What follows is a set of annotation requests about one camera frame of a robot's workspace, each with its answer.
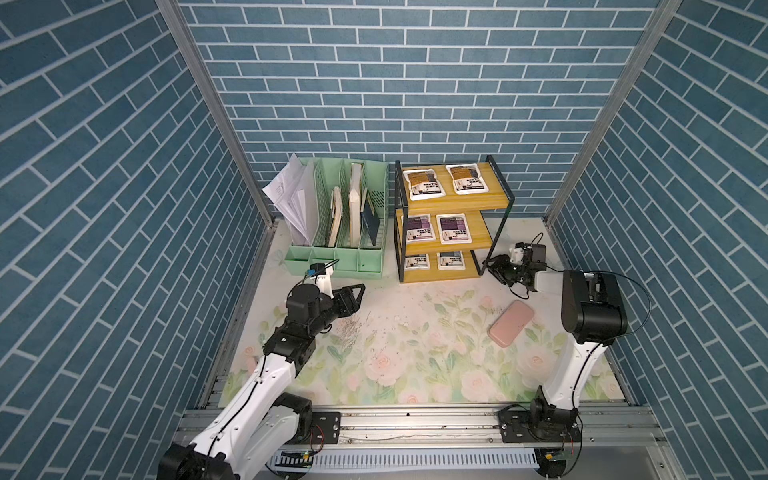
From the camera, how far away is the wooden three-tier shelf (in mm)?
799

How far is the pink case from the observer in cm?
90

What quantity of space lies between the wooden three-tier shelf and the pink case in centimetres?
16
